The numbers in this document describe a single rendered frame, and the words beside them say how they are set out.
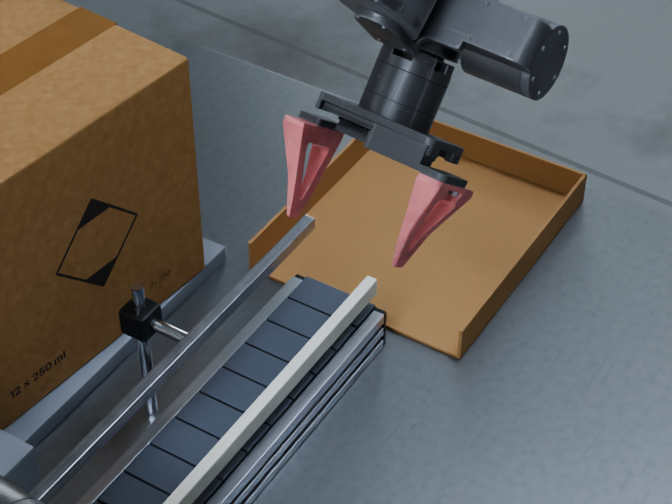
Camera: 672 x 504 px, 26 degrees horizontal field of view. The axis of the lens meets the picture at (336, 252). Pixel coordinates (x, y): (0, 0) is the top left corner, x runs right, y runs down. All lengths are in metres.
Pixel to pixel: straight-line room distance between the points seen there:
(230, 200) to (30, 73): 0.37
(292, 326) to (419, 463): 0.19
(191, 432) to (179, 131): 0.29
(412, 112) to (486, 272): 0.54
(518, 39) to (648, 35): 2.54
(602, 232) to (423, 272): 0.22
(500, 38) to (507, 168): 0.70
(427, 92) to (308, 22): 2.46
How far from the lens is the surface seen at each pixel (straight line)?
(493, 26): 1.04
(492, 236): 1.63
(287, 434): 1.37
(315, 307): 1.47
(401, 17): 1.00
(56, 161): 1.31
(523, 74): 1.04
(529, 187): 1.70
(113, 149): 1.36
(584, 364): 1.50
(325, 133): 1.12
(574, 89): 3.34
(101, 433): 1.26
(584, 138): 3.19
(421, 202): 1.05
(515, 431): 1.43
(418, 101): 1.07
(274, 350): 1.43
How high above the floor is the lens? 1.89
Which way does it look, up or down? 41 degrees down
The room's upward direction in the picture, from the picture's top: straight up
